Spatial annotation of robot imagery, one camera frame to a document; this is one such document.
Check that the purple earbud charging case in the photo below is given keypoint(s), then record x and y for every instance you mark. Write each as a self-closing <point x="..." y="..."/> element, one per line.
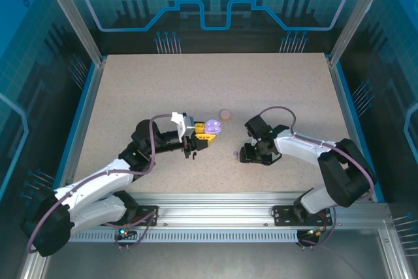
<point x="212" y="126"/>

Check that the pink earbud charging case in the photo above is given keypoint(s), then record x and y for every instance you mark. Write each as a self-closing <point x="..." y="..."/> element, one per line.
<point x="225" y="114"/>

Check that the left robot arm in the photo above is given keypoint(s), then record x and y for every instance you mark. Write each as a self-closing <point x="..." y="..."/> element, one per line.
<point x="94" y="185"/>

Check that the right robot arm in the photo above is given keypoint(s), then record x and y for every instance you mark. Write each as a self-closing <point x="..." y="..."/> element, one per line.
<point x="300" y="153"/>

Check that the blue table edge trim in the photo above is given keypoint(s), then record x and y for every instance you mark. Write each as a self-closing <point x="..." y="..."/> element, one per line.
<point x="74" y="128"/>
<point x="359" y="128"/>

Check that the small controller board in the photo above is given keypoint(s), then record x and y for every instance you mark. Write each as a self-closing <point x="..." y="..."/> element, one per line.
<point x="313" y="232"/>
<point x="125" y="232"/>

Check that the grey metal panel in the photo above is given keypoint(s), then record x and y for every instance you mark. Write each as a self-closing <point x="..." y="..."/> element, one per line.
<point x="212" y="262"/>

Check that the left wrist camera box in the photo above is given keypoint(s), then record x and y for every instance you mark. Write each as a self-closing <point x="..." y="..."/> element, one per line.
<point x="183" y="125"/>

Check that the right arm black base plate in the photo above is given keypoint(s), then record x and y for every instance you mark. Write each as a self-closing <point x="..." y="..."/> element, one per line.
<point x="282" y="217"/>

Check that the aluminium table side rail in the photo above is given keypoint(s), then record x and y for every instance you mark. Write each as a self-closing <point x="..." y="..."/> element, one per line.
<point x="347" y="112"/>
<point x="87" y="112"/>

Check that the aluminium mounting rail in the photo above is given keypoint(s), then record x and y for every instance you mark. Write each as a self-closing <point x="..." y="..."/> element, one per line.
<point x="212" y="210"/>

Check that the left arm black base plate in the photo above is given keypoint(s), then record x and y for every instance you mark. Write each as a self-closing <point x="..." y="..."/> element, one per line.
<point x="148" y="221"/>

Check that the aluminium corner post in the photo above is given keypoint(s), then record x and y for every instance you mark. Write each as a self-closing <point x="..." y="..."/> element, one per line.
<point x="72" y="14"/>
<point x="359" y="14"/>

